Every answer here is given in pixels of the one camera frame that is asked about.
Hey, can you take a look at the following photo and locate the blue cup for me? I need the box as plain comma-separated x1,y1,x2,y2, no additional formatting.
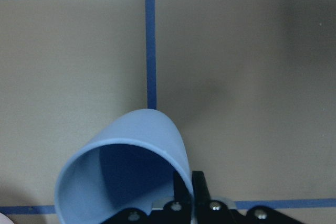
54,109,193,223

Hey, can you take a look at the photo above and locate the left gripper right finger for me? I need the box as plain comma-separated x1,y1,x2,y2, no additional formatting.
192,171,301,223

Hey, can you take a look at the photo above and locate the pink bowl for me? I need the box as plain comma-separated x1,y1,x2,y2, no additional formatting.
0,213,14,224

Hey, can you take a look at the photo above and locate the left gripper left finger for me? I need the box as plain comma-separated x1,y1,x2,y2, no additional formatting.
104,172,192,223

